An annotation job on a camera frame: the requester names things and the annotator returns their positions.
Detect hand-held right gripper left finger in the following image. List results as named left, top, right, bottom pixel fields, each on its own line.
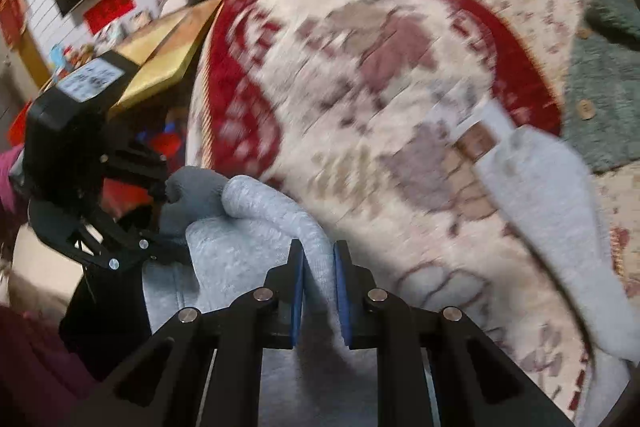
left=65, top=239, right=305, bottom=427

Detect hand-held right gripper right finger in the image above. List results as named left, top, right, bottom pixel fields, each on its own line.
left=333, top=240, right=576, bottom=427

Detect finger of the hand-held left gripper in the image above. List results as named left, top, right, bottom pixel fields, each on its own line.
left=28, top=201, right=192, bottom=273
left=99, top=145, right=170, bottom=202

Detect grey pants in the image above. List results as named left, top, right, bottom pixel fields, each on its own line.
left=142, top=102, right=632, bottom=427

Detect dark cloth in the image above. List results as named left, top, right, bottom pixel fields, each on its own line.
left=59, top=268, right=153, bottom=380

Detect yellow wooden table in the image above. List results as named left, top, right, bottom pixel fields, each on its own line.
left=106, top=0, right=226, bottom=108

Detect red banner below television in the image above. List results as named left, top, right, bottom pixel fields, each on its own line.
left=82, top=0, right=136, bottom=34

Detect person's magenta top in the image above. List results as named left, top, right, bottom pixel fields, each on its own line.
left=0, top=304, right=103, bottom=427

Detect red and cream floral blanket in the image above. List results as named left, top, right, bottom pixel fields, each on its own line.
left=184, top=0, right=631, bottom=427

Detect green knitted cardigan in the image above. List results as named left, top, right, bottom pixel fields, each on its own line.
left=562, top=0, right=640, bottom=174

